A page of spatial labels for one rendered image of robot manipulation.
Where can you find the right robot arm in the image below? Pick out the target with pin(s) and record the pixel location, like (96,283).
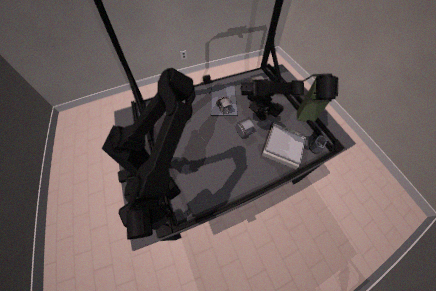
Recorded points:
(153,177)

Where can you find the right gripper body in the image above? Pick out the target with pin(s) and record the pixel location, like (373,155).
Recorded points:
(172,192)

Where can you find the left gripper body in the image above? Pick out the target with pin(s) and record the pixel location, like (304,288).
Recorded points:
(275,108)

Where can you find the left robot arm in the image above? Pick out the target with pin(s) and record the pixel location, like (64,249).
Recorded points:
(325,90)

